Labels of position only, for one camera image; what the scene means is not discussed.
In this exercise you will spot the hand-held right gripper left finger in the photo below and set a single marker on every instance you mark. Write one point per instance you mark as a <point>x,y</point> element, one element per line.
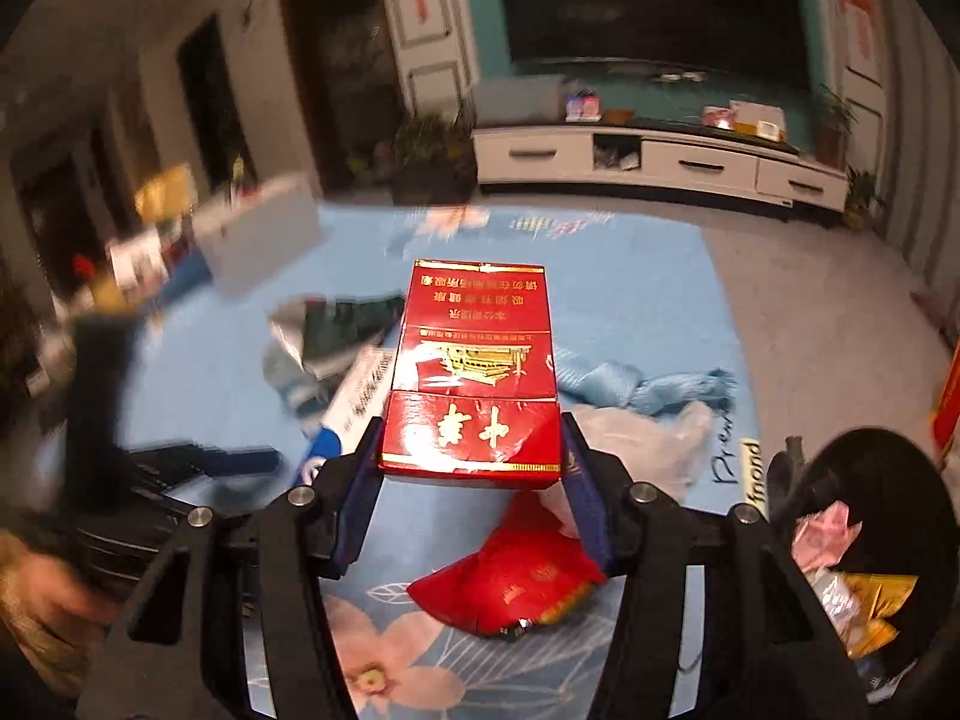
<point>356,495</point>

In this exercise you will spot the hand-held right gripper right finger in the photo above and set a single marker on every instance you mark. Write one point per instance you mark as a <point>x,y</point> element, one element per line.
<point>589,495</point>

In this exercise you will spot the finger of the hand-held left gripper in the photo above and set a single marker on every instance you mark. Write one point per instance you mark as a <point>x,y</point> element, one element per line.
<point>247,459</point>

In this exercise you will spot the white plastic bag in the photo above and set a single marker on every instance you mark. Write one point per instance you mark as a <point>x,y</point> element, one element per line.
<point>645,442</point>

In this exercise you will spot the blue white toothpaste box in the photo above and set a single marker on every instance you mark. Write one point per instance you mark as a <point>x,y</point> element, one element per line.
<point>360,390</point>

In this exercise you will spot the red packet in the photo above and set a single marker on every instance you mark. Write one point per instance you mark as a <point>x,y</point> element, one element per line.
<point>510,577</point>

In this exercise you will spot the knotted blue textured cloth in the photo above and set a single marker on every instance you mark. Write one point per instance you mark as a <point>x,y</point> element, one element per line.
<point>637,386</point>

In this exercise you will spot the silver dark packet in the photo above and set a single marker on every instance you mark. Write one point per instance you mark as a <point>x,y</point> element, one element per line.
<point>289,322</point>

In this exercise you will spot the green snack packet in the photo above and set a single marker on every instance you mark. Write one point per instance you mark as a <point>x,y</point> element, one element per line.
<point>345,326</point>

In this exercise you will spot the red cigarette box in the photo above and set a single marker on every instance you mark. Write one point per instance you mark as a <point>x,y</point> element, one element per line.
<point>472,360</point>

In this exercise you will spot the pink wrapper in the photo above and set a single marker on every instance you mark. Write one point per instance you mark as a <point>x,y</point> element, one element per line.
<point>825,532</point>

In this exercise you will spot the yellow snack packet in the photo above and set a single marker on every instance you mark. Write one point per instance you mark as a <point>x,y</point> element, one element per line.
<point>877,604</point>

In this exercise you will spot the black bucket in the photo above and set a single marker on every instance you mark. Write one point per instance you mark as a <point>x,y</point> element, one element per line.
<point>900,457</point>

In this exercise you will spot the person's left forearm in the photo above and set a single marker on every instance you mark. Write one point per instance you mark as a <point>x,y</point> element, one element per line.
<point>45,607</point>

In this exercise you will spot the clutter of bottles and boxes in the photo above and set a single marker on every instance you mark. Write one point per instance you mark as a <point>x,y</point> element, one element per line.
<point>127,270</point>

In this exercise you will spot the blue floral blanket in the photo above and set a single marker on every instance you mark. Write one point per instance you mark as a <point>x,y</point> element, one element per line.
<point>637,300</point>

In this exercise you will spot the yellow box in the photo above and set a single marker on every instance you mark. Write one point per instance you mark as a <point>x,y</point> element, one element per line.
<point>165,191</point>

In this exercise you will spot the bushy plant on black stand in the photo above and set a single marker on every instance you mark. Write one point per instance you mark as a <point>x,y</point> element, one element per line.
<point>431,157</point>

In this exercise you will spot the white television cabinet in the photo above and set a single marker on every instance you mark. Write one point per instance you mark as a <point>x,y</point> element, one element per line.
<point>697,161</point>

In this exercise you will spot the small purple boxes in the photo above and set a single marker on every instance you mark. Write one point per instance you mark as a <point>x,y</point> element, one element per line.
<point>583,106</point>

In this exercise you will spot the translucent storage box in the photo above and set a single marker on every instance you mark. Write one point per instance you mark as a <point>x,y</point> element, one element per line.
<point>517,105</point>

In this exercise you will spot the pink box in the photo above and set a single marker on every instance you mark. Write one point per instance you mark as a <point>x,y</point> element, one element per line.
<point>718,117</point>

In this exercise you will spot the small potted plant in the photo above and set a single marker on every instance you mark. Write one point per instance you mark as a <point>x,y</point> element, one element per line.
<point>862,199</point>

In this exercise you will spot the tall potted plant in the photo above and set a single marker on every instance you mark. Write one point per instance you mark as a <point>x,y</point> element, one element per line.
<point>832,124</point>

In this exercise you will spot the grey curtains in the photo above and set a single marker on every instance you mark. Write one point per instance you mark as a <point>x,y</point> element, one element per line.
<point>922,165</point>

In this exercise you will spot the large television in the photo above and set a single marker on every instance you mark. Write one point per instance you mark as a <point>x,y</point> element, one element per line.
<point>652,15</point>

